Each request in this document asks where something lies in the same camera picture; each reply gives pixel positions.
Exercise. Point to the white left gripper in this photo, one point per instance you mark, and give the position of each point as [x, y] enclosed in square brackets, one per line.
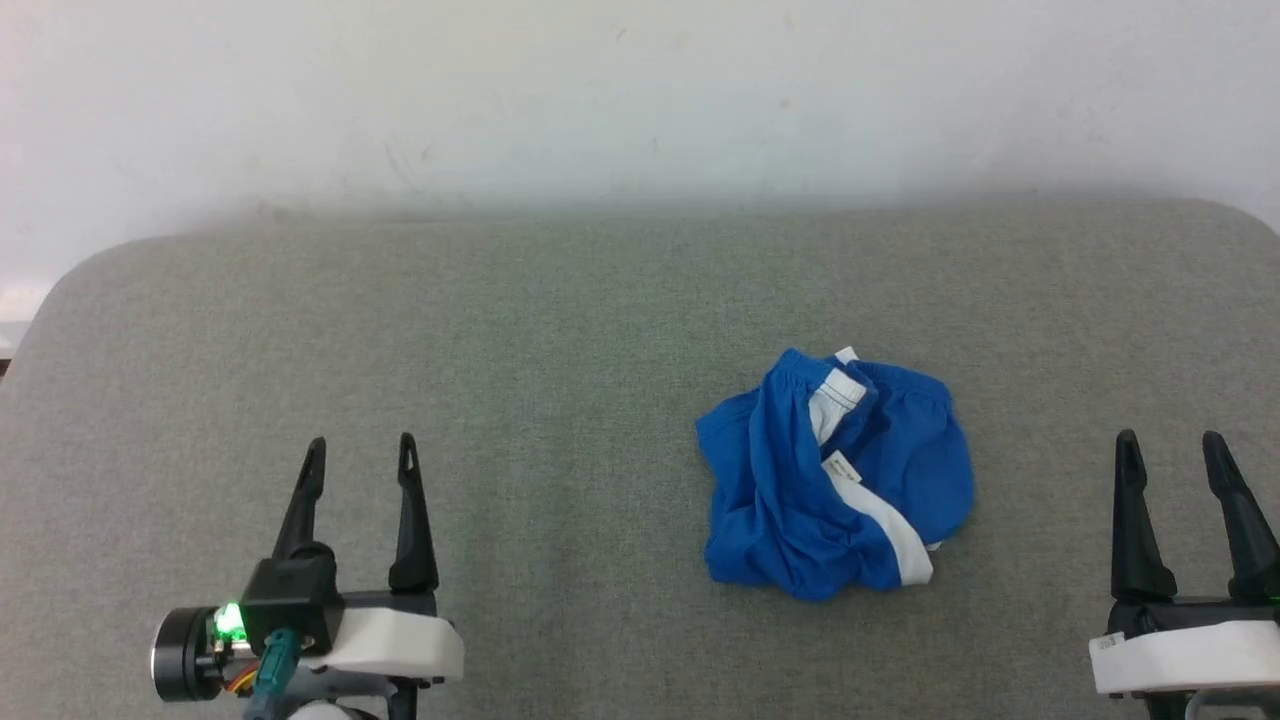
[390, 640]

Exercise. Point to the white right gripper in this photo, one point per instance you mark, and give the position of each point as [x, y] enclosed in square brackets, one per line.
[1190, 655]

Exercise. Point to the blue shorts with white stripe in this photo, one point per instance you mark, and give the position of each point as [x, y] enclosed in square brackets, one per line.
[780, 500]

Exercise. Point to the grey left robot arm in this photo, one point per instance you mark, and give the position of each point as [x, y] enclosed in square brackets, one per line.
[345, 698]

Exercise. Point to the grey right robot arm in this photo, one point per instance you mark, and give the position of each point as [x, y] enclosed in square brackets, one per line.
[1210, 706]

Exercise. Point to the black cylindrical left wrist motor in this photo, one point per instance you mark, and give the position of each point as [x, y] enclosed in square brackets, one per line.
[182, 655]

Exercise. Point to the grey fabric sofa seat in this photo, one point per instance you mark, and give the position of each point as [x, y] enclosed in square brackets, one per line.
[560, 400]

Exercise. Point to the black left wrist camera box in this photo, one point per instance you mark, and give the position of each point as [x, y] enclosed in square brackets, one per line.
[290, 600]

